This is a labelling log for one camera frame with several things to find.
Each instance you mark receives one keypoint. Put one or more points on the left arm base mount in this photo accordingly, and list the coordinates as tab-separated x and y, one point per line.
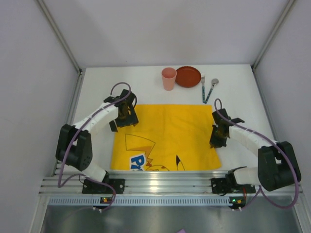
90	187

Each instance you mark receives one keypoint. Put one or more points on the spoon with green handle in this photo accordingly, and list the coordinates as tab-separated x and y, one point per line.
214	82

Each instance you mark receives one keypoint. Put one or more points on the aluminium mounting rail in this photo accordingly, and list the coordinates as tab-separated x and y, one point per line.
144	182

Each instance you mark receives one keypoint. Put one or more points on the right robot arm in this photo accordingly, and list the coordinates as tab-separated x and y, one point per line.
277	166

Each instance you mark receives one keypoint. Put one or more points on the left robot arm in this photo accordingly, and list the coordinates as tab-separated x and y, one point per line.
74	146

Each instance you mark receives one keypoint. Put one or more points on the perforated cable duct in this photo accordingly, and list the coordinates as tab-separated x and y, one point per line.
146	201

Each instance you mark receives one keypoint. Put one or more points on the fork with green handle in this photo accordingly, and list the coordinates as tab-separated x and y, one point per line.
203	88

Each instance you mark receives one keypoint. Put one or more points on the red plastic plate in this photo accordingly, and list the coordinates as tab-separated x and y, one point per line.
187	76

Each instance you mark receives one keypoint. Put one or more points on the yellow pikachu placemat cloth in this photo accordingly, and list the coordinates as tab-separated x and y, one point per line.
168	137

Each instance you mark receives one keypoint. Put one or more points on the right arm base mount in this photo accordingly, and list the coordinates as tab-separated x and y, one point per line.
222	187

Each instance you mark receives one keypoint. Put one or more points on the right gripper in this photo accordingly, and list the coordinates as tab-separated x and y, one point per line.
217	140

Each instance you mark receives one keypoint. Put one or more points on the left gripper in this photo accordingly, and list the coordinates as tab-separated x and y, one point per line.
127	120

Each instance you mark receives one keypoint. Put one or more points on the pink plastic cup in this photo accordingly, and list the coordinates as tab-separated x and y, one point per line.
168	78

